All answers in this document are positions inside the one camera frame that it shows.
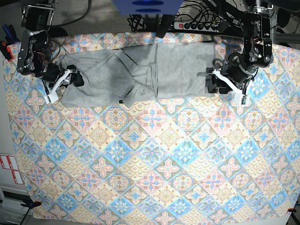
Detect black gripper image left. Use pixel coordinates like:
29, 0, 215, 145
39, 63, 84, 87

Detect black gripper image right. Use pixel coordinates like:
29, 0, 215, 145
205, 52, 257, 94

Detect grey T-shirt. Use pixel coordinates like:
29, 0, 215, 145
61, 42, 215, 107

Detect black power strip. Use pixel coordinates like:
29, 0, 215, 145
173, 22, 218, 32

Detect black orange clamp top left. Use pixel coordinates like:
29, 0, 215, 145
0, 41, 14, 62

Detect patterned tablecloth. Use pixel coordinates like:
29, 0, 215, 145
0, 45, 300, 225

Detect white red label stickers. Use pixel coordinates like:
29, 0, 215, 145
0, 154, 23, 185

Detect blue clamp bottom left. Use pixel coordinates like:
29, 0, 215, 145
21, 201, 41, 209

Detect orange clamp bottom right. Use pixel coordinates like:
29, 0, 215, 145
287, 209, 297, 213

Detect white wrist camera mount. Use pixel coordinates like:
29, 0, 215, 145
42, 67, 77, 104
213, 69, 254, 105

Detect blue clamp handle top left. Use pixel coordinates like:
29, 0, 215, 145
2, 24, 20, 45

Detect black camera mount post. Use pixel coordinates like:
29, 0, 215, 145
155, 14, 174, 38

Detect black cable bundle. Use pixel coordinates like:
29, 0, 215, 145
127, 14, 150, 33

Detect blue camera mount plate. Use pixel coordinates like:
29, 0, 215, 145
112, 0, 184, 15

